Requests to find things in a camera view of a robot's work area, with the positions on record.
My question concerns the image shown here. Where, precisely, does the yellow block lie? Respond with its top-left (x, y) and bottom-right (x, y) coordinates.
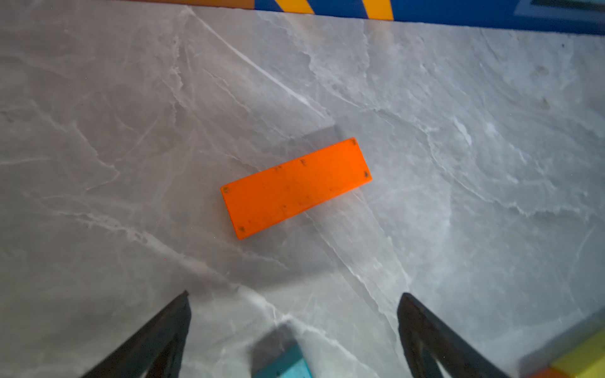
top-left (550, 329), bottom-right (605, 378)

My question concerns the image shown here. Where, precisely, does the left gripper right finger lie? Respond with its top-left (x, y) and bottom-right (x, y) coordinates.
top-left (397, 292), bottom-right (507, 377)

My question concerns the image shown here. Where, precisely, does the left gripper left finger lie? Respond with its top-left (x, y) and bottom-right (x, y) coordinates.
top-left (84, 291), bottom-right (192, 377)

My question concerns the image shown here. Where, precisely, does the teal block upper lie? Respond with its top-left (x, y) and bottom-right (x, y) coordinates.
top-left (252, 344), bottom-right (314, 378)

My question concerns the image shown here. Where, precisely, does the orange block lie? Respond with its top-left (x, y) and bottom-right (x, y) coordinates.
top-left (221, 138), bottom-right (372, 239)
top-left (529, 366), bottom-right (569, 378)

